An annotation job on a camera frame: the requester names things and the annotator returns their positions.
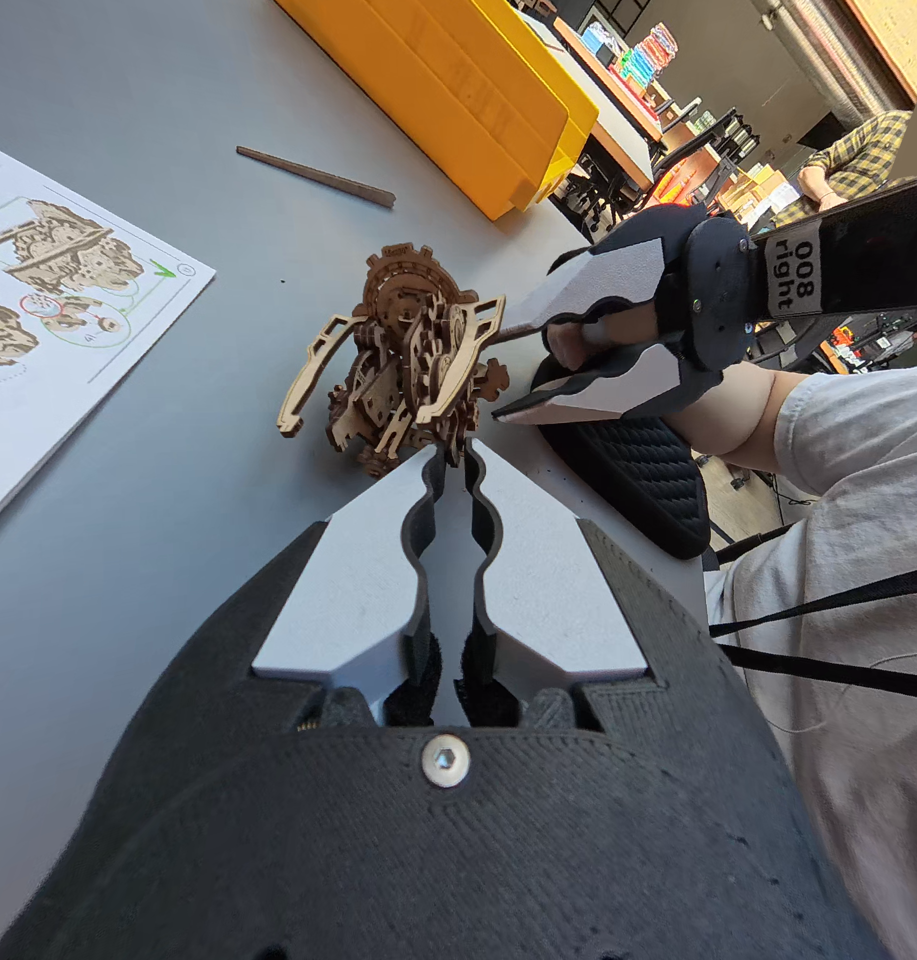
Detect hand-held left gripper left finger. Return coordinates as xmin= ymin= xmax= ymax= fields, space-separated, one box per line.
xmin=252 ymin=442 xmax=448 ymax=729

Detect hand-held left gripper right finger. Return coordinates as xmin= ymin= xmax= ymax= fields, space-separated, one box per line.
xmin=457 ymin=438 xmax=649 ymax=729

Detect person's right hand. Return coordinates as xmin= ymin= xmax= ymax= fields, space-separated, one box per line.
xmin=542 ymin=300 xmax=658 ymax=372

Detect wooden gear model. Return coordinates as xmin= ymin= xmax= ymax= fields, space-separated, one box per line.
xmin=276 ymin=243 xmax=511 ymax=481

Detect person's white shirt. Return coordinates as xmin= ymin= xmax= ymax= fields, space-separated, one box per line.
xmin=706 ymin=371 xmax=917 ymax=960

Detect stack of colourful boxes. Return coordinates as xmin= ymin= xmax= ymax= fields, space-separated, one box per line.
xmin=582 ymin=21 xmax=681 ymax=95

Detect person's right forearm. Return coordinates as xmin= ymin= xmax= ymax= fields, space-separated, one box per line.
xmin=664 ymin=366 xmax=805 ymax=475

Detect black strap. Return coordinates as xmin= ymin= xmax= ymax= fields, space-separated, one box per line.
xmin=717 ymin=643 xmax=917 ymax=704
xmin=708 ymin=564 xmax=917 ymax=640

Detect yellow plastic bin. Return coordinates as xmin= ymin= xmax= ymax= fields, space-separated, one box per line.
xmin=274 ymin=0 xmax=601 ymax=222

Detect black office chair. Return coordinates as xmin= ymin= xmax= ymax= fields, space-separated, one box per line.
xmin=548 ymin=135 xmax=655 ymax=249

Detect tapered wooden stick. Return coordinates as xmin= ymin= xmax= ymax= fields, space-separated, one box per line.
xmin=235 ymin=145 xmax=397 ymax=210

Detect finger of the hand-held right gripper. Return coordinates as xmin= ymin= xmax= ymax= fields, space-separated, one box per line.
xmin=502 ymin=237 xmax=668 ymax=335
xmin=490 ymin=341 xmax=683 ymax=427

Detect white instruction booklet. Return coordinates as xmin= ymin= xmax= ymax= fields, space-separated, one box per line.
xmin=0 ymin=138 xmax=217 ymax=537

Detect grey table brown edge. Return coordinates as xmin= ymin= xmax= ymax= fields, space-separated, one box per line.
xmin=503 ymin=0 xmax=666 ymax=196

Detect black chair armrest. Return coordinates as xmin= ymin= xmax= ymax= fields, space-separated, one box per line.
xmin=529 ymin=352 xmax=712 ymax=561

